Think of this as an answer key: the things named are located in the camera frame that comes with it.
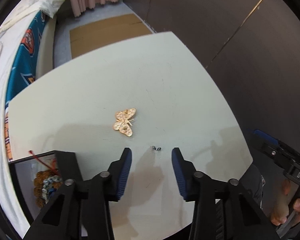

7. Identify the brown cardboard sheet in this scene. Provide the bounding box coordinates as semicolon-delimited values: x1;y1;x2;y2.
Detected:
69;14;154;60

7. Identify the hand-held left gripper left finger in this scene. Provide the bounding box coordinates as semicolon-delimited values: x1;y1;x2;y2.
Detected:
22;147;133;240

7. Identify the blue flower hair tie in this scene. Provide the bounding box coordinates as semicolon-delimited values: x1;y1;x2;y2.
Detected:
41;175;63;204

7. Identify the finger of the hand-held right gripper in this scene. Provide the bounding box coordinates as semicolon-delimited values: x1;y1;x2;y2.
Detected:
252;129;284;147
249;133;300;163

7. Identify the black jewelry box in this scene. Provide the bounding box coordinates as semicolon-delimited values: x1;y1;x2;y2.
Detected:
9;150;84;230

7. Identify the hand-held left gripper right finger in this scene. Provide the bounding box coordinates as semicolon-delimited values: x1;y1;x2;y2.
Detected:
171;147;280;240

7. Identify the white nightstand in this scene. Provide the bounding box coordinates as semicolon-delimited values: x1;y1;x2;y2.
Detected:
9;31;254;240

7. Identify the red cord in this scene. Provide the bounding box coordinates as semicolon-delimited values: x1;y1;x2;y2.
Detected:
28;150;62;178

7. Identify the gold butterfly brooch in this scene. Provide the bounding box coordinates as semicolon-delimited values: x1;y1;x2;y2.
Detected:
112;108;137;138

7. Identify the person's right hand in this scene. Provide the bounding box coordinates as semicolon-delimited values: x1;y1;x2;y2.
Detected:
270;179;300;227

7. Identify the brown bead bracelet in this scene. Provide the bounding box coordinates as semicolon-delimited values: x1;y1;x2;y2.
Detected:
33;169;58;208

